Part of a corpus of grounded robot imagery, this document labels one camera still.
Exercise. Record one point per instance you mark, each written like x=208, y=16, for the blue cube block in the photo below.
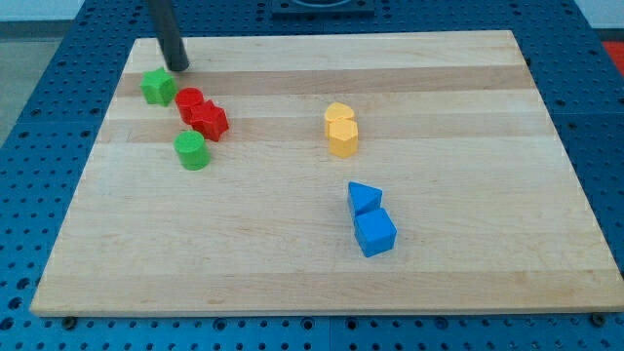
x=375, y=232

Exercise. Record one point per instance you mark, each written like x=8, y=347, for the green star block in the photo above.
x=158, y=87

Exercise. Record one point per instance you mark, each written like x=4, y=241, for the blue triangle block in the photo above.
x=363, y=198

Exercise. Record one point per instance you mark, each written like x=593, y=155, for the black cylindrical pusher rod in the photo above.
x=168, y=34

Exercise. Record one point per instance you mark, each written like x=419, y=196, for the yellow heart block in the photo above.
x=337, y=111

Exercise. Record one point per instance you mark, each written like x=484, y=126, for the red star block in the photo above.
x=210, y=120

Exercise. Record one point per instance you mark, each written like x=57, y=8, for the green cylinder block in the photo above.
x=192, y=151

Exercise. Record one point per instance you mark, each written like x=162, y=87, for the light wooden board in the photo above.
x=490, y=215

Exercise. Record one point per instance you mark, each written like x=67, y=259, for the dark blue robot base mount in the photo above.
x=287, y=9

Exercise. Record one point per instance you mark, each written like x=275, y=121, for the yellow hexagon block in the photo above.
x=343, y=138

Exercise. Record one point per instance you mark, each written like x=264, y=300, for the red cylinder block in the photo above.
x=185, y=100

